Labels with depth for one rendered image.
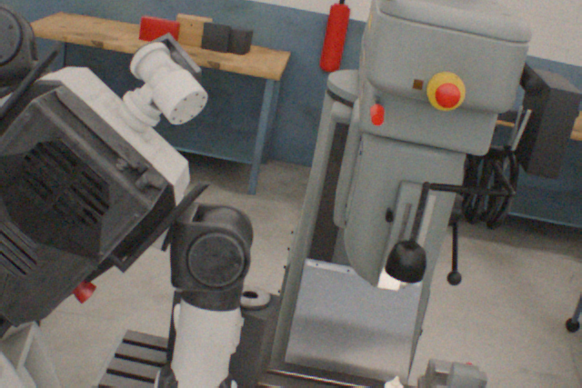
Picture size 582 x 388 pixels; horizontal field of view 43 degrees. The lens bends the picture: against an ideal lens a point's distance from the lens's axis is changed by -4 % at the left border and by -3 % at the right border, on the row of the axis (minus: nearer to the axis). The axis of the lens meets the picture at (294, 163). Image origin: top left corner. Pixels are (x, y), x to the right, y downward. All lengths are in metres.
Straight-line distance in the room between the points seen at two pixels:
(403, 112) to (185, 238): 0.49
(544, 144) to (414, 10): 0.64
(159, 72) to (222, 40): 4.17
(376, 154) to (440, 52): 0.28
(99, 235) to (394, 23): 0.57
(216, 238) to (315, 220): 0.93
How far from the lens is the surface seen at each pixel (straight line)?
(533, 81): 1.29
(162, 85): 1.07
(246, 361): 1.72
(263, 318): 1.65
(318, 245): 1.98
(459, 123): 1.36
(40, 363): 1.38
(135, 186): 0.96
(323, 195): 1.92
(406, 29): 1.22
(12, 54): 1.06
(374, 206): 1.44
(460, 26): 1.22
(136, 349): 1.83
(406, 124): 1.35
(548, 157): 1.76
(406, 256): 1.34
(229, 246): 1.04
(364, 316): 2.01
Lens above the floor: 2.02
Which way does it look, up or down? 20 degrees down
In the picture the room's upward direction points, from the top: 11 degrees clockwise
